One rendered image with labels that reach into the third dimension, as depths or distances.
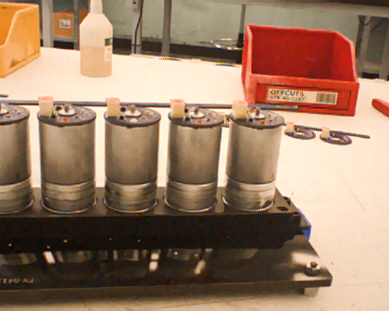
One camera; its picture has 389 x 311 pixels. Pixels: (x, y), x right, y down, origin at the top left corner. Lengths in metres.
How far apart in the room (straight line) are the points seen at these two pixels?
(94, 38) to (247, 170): 0.35
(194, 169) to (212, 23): 4.45
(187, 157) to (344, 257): 0.09
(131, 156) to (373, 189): 0.17
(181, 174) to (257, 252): 0.05
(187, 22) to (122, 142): 4.49
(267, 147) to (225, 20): 4.42
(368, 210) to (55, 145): 0.18
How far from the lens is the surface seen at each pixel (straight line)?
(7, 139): 0.23
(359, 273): 0.26
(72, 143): 0.23
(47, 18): 2.83
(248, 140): 0.23
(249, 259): 0.23
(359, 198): 0.33
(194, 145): 0.23
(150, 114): 0.23
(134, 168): 0.23
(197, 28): 4.70
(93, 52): 0.56
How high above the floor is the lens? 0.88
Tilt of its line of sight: 21 degrees down
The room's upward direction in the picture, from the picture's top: 4 degrees clockwise
